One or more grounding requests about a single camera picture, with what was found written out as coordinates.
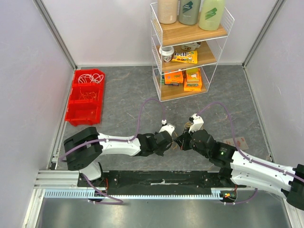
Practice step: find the white wire shelf rack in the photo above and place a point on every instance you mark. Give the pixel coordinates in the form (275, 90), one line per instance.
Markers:
(175, 35)

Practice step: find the orange snack box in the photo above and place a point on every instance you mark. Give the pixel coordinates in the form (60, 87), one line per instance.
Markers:
(173, 78)
(192, 80)

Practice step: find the white brown snack pack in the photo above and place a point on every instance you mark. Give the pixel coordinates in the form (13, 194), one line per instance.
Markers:
(191, 46)

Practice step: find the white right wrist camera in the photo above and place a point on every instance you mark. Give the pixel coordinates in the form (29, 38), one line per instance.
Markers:
(197, 123)

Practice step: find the coffee cup with lid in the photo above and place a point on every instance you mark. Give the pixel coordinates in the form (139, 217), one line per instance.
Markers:
(166, 53)

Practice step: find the grey green bottle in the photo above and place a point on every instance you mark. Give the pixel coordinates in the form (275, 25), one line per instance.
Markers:
(189, 11)

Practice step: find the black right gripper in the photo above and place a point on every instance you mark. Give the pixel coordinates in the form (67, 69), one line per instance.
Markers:
(185, 139)

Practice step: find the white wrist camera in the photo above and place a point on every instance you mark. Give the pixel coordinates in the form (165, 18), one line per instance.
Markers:
(197, 123)
(167, 127)

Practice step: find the light green bottle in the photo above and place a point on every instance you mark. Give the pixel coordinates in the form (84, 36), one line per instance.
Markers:
(211, 14)

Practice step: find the beige bottle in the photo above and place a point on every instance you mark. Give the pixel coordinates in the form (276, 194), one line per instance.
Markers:
(167, 11)

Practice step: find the slotted cable duct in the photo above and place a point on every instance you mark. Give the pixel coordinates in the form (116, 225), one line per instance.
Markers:
(92, 194)

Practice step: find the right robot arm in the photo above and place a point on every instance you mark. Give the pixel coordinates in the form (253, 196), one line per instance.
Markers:
(240, 168)

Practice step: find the orange snack box left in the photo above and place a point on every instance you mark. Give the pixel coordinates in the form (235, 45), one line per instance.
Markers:
(173, 78)

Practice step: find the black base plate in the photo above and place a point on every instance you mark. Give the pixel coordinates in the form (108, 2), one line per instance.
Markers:
(158, 181)

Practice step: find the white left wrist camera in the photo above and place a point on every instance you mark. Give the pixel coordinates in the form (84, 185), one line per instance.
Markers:
(167, 127)

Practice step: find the red storage bin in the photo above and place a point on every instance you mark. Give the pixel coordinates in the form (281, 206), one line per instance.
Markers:
(86, 97)

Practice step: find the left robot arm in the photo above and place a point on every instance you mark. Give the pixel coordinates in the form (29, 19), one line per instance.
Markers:
(83, 148)

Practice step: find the yellow candy bag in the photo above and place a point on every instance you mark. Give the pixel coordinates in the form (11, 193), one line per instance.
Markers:
(190, 57)

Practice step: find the small card on table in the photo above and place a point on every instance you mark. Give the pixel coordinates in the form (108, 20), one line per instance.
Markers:
(241, 142)

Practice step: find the orange snack box right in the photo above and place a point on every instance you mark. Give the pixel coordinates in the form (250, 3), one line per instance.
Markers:
(192, 80)

